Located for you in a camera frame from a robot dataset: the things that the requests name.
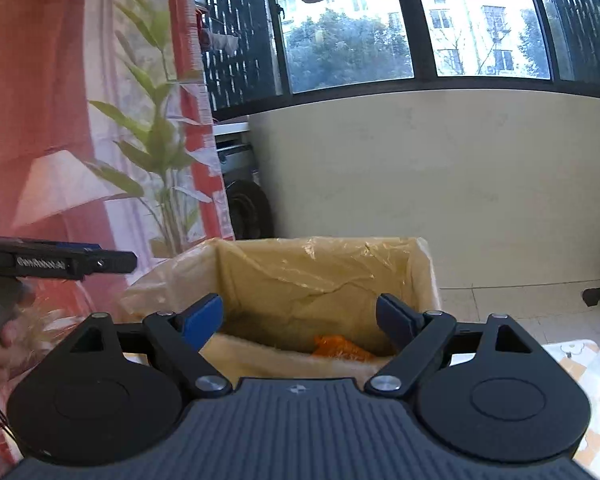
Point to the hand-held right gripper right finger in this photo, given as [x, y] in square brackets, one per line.
[394, 319]

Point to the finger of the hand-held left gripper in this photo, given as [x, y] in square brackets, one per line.
[105, 261]
[77, 246]

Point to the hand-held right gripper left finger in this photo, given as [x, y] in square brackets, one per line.
[202, 321]

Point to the cardboard box with plastic liner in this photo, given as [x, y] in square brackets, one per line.
[300, 280]

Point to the person's left hand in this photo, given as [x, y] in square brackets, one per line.
[10, 360]

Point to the orange snack packet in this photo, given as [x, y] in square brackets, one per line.
[342, 347]

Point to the grey appliance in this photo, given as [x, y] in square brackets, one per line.
[245, 200]

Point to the printed plant curtain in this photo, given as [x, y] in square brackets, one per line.
[55, 110]

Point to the floral tablecloth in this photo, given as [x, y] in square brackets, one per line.
[585, 375]

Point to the hanging laundry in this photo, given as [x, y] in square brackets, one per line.
[220, 40]

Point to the black framed window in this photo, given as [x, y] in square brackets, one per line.
[420, 35]

